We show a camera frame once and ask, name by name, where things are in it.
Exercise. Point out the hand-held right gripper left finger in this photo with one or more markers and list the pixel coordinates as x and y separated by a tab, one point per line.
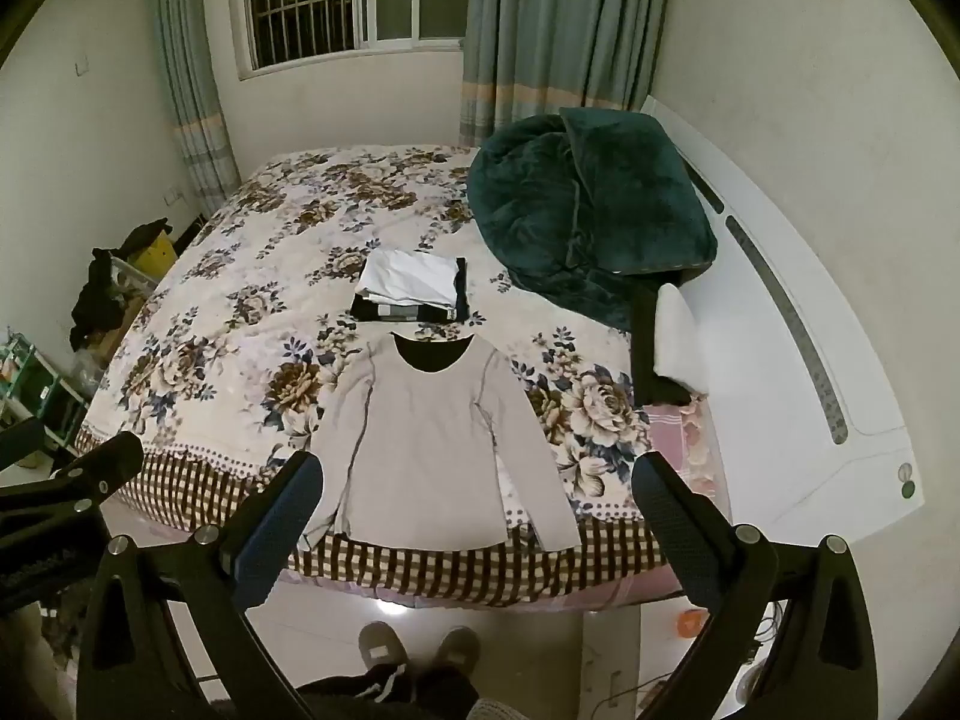
276	529

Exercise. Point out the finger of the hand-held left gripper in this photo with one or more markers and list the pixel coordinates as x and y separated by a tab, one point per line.
101	461
22	441

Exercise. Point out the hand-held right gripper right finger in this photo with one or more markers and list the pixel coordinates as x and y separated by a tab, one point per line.
679	532

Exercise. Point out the beige long-sleeve shirt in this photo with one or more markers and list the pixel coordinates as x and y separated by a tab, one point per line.
427	450

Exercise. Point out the black clothes pile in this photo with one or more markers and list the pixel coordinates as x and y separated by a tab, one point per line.
101	300

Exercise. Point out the stack of folded clothes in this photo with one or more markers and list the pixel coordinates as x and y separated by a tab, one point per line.
463	292

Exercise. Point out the green crate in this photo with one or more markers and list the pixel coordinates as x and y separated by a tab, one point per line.
19	371

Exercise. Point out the orange floor object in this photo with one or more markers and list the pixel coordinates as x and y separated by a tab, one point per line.
691	621

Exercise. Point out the pink patterned cloth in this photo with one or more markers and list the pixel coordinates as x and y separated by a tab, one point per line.
684	435

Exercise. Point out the grey shoe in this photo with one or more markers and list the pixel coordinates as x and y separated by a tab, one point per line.
457	651
382	645

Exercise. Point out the white pillow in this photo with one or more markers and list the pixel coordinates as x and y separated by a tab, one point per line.
679	337

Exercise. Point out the person's black pants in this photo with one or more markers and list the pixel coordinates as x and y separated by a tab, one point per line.
390	694

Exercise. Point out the yellow box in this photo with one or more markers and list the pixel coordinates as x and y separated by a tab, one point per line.
154	251

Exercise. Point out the floral bedspread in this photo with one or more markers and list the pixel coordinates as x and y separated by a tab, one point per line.
247	277

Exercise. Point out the white headboard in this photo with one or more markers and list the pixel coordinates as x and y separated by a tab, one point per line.
787	315

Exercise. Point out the white folded garment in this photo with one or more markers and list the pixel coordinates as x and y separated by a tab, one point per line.
409	274

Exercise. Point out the dark green plush blanket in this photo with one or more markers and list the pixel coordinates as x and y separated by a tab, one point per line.
585	202

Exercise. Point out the grey-green curtain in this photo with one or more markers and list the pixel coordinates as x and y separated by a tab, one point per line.
191	90
555	22

